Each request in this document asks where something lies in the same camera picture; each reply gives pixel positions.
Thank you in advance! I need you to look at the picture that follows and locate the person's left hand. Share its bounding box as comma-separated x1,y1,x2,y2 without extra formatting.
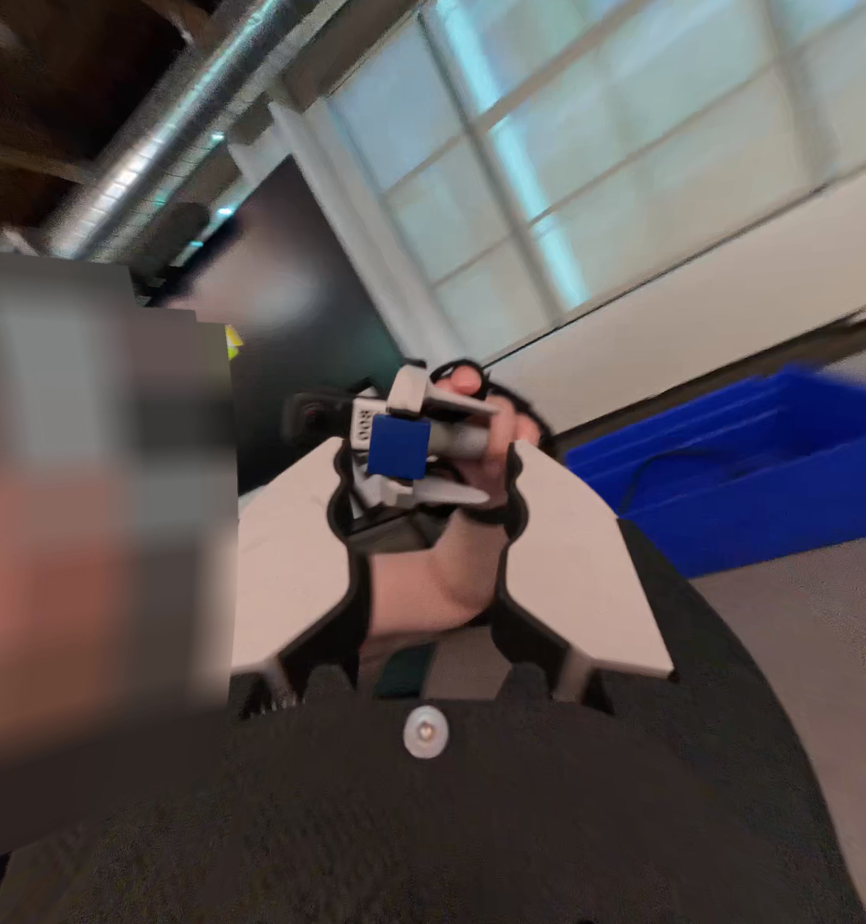
447,364,543,515

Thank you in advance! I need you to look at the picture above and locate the silver spiral air duct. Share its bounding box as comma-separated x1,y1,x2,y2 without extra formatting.
43,0,347,261

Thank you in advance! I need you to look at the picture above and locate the person's left forearm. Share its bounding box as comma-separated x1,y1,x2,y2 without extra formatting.
368,516,512,638

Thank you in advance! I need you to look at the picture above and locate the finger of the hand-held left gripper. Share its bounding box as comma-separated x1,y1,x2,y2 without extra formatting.
388,363,500,421
366,476,491,515

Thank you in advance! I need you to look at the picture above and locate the blue plastic bin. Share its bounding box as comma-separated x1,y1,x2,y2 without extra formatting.
563,363,866,580

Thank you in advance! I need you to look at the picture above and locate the black partition panel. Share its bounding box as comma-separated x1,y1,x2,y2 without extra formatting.
133,155,405,495

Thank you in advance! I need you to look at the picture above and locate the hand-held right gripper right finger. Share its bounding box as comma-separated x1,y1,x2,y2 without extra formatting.
491,440,677,681

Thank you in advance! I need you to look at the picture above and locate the white framed window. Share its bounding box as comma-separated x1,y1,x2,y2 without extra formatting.
324,0,866,340

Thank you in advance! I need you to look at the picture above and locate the black cable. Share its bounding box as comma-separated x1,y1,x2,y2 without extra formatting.
617,442,740,515

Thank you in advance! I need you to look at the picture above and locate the blue block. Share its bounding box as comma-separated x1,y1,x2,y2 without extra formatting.
365,414,432,482

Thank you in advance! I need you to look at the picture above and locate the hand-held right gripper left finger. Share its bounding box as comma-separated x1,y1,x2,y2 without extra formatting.
231,436,373,680

